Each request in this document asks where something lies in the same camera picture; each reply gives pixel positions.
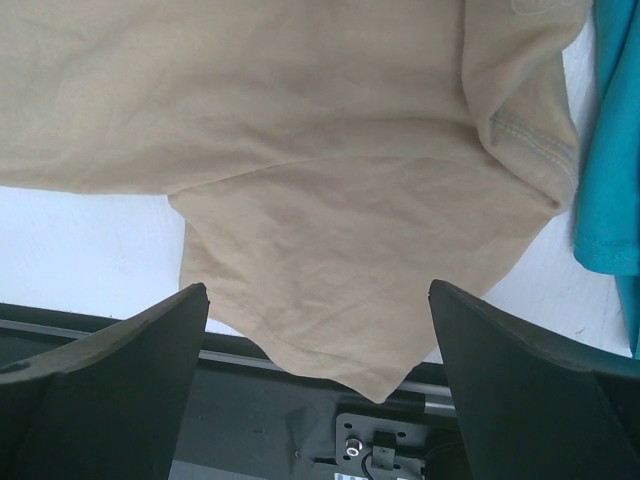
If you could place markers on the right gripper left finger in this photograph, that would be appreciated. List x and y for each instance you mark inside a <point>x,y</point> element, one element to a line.
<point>109,405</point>

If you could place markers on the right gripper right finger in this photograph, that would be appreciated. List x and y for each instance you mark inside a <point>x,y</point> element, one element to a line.
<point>533,404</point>

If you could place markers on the beige t shirt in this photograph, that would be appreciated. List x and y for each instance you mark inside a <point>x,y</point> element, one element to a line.
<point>330,158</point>

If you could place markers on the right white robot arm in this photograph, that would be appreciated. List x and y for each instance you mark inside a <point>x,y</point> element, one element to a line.
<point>156,397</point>

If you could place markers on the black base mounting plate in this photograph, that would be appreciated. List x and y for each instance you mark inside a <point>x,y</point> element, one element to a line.
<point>268,424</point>

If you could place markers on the folded teal t shirt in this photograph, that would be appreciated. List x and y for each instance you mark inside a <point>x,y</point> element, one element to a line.
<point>606,234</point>

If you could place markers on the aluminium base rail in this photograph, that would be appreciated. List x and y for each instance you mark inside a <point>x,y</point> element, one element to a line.
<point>373,361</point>

